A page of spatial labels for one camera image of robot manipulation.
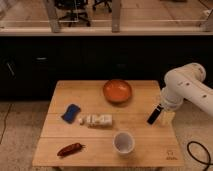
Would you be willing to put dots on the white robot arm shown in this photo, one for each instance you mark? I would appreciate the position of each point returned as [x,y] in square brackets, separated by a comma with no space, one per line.
[184,83]

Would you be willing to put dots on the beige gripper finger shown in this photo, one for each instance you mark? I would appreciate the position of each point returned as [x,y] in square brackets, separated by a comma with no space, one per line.
[167,117]

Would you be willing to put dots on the orange bowl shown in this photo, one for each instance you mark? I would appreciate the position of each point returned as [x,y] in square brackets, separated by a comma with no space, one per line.
[117,91]

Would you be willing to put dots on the white cup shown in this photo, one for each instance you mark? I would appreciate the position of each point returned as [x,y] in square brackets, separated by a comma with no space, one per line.
[123,143]

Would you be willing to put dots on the wooden table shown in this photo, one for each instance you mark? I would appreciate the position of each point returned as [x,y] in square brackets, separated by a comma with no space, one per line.
[155,145]

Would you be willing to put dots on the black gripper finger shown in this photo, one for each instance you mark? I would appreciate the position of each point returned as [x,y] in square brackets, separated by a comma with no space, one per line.
[155,114]

